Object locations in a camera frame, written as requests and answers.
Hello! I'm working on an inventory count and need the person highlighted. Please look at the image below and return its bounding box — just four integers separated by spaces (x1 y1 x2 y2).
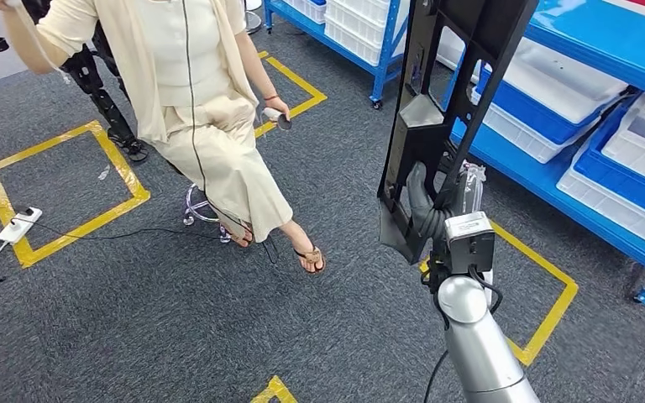
0 0 328 275

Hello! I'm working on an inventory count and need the black floor cable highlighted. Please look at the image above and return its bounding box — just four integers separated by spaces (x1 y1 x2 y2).
10 215 279 265

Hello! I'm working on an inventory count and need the blue metal shelf rack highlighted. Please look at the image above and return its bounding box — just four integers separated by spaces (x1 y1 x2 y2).
262 0 412 111
447 0 645 307

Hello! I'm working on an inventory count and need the black tripod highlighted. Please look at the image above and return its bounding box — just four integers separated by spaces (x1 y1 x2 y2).
22 0 150 164

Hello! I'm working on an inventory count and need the chrome stool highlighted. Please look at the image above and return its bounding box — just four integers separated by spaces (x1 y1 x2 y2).
165 161 234 244

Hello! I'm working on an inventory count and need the thin black headset cable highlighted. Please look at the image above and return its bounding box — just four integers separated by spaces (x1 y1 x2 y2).
180 0 279 263

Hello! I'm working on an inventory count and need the white power strip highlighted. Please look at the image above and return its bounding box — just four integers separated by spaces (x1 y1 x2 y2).
0 207 44 244

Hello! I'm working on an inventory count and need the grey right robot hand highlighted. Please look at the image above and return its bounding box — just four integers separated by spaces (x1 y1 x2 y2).
406 161 488 241

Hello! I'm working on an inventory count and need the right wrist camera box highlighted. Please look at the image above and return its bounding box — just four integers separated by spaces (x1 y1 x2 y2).
425 211 496 290

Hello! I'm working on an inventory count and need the black plastic panel part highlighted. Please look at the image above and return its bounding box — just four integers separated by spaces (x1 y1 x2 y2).
376 0 539 266

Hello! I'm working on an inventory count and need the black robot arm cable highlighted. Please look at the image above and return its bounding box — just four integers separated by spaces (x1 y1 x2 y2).
421 264 505 403

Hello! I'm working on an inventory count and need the white plastic bin stack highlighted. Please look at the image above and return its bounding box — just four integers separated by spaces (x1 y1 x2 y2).
286 0 410 68

